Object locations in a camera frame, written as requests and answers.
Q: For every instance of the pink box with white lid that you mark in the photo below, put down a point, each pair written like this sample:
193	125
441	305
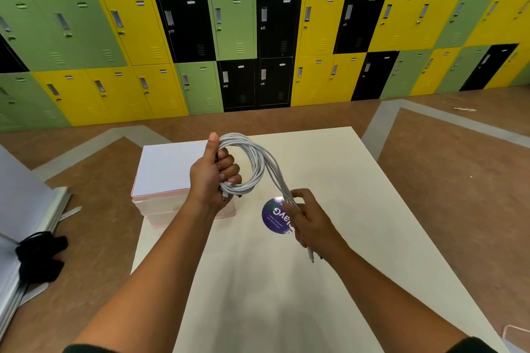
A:
165	175

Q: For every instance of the wall of coloured metal lockers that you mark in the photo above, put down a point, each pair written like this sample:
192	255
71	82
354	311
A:
248	26

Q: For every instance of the person's right thumb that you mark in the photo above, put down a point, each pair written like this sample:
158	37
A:
297	220

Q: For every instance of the black cloth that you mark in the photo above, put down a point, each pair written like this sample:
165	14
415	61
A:
39	257

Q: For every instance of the round purple sticker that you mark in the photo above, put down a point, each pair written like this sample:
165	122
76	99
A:
275	218

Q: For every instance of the person's left forearm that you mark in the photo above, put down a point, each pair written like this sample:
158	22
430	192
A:
149	278

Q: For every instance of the person's right forearm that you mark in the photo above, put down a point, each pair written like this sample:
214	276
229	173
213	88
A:
385	299

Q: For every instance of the small scrap of litter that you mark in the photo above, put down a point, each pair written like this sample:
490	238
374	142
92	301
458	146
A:
464	109

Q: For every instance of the dark green sleeve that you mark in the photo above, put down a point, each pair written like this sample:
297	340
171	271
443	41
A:
474	345
85	349

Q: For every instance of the person's left hand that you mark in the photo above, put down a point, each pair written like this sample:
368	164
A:
205	181

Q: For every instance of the white frame corner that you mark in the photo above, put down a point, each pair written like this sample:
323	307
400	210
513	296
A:
517	334

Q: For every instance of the metal stand foot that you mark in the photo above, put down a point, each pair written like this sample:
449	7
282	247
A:
71	213
35	294

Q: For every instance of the person's left thumb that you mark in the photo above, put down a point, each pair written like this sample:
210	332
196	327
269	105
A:
211	146

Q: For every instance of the white board panel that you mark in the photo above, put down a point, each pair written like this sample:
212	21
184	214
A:
20	199

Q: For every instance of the dark green left sleeve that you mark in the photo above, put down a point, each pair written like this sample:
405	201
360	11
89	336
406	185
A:
85	349

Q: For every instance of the dark green right sleeve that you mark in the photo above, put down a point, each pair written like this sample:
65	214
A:
474	345

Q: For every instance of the person's right hand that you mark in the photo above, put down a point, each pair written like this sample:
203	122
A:
316	224

